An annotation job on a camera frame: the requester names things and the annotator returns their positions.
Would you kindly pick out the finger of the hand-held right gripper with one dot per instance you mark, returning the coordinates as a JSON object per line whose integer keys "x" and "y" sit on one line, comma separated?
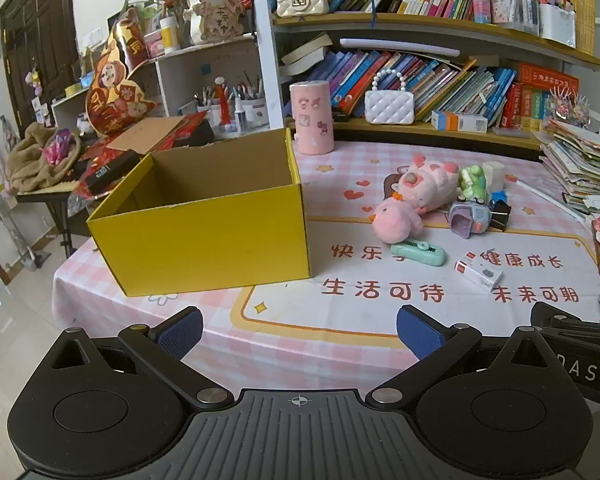
{"x": 575, "y": 327}

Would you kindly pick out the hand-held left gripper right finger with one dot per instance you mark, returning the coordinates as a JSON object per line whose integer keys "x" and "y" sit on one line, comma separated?
{"x": 418, "y": 333}

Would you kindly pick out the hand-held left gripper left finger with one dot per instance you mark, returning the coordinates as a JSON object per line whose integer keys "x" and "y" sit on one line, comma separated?
{"x": 180, "y": 336}

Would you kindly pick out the teal correction tape dispenser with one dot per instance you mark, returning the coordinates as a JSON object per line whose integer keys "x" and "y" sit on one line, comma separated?
{"x": 418, "y": 253}

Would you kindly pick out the yellow cardboard box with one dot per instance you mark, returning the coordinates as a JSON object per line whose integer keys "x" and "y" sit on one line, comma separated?
{"x": 205, "y": 240}

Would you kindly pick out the purple toy camera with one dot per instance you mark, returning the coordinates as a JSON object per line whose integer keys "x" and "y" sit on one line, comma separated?
{"x": 467, "y": 220}

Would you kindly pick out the small white red box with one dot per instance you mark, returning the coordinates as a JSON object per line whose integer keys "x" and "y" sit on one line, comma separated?
{"x": 480, "y": 272}

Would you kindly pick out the pink checked printed tablecloth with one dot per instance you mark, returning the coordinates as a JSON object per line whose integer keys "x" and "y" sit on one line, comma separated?
{"x": 330, "y": 320}

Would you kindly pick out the small pink plush chick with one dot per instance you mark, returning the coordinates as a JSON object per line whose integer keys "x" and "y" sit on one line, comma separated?
{"x": 395, "y": 220}

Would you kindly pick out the white plastic strip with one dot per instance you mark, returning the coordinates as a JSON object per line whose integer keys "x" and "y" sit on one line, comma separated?
{"x": 545, "y": 197}

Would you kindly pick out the large pink plush toy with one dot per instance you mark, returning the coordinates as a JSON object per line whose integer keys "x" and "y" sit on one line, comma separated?
{"x": 427, "y": 185}

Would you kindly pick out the green frog toy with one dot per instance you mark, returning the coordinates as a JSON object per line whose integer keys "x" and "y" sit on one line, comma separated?
{"x": 472, "y": 182}

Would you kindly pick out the messy stack of booklets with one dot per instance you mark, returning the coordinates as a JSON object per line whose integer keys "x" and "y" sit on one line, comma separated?
{"x": 580, "y": 160}

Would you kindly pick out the white cube eraser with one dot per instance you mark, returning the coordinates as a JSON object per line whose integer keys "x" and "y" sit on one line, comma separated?
{"x": 494, "y": 175}

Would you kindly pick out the long black box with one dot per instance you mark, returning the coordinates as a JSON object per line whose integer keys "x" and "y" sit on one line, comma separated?
{"x": 112, "y": 172}

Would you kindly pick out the electric piano keyboard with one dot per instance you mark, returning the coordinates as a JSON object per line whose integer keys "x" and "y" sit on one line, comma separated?
{"x": 45, "y": 195}

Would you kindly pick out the brown cardboard sheet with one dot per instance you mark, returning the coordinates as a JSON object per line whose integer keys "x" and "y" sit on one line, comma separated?
{"x": 145, "y": 135}

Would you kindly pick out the pile of red envelopes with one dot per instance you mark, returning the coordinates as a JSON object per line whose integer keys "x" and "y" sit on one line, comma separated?
{"x": 190, "y": 127}

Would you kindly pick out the orange white carton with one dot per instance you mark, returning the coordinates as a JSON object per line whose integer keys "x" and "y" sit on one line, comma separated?
{"x": 457, "y": 121}

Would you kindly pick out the white quilted pearl purse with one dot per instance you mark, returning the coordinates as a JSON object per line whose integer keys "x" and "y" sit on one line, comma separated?
{"x": 389, "y": 107}

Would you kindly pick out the red thick dictionaries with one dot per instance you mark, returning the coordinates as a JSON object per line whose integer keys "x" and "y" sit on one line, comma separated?
{"x": 535, "y": 100}

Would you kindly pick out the brown fleece blanket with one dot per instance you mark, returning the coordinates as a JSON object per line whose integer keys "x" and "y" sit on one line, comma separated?
{"x": 30, "y": 157}

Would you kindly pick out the pink cylindrical container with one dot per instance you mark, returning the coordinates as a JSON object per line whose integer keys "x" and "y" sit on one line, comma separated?
{"x": 312, "y": 120}

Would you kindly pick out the cups of pens and brushes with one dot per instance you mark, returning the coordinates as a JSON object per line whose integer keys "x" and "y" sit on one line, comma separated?
{"x": 240, "y": 105}

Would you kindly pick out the red monkey paper decoration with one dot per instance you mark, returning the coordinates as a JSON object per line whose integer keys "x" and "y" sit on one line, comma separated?
{"x": 112, "y": 85}

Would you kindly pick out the row of colourful slanted books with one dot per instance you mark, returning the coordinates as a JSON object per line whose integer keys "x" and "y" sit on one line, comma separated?
{"x": 380, "y": 72}

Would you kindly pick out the white shelf unit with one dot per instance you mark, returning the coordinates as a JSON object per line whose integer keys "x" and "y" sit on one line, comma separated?
{"x": 180, "y": 67}

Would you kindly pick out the white bottle yellow label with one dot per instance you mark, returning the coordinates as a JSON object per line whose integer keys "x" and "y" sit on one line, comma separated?
{"x": 169, "y": 37}

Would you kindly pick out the wooden bookshelf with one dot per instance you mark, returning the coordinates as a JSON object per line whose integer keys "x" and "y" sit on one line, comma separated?
{"x": 480, "y": 27}

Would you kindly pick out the row of white pen holders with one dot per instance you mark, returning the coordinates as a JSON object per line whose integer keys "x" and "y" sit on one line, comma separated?
{"x": 530, "y": 10}

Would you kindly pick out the wooden rabbit ornament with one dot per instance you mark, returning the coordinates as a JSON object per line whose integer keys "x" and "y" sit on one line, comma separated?
{"x": 212, "y": 15}

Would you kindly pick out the dark wooden door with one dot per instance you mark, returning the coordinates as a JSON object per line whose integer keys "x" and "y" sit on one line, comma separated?
{"x": 35, "y": 45}

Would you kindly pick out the white wall switch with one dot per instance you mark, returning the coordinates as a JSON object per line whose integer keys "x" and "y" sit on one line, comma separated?
{"x": 90, "y": 37}

